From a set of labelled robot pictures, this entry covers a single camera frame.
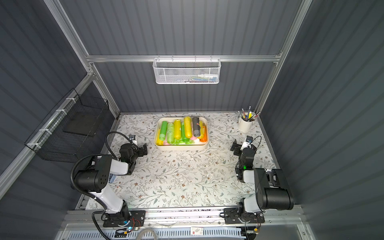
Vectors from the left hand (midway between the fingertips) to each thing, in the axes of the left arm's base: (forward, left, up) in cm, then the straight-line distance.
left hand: (139, 144), depth 97 cm
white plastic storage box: (+7, -27, +3) cm, 28 cm away
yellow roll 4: (+2, -13, -1) cm, 13 cm away
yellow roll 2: (+10, -32, +6) cm, 34 cm away
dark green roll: (+7, -15, +2) cm, 17 cm away
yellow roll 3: (+8, -41, +5) cm, 42 cm away
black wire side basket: (-7, +26, +25) cm, 37 cm away
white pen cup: (+14, -71, +6) cm, 73 cm away
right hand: (-4, -67, +7) cm, 68 cm away
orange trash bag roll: (+5, -43, -2) cm, 43 cm away
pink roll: (+4, -35, +1) cm, 36 cm away
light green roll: (+6, -20, +4) cm, 22 cm away
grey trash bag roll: (+7, -37, +6) cm, 39 cm away
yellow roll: (+10, -25, +4) cm, 27 cm away
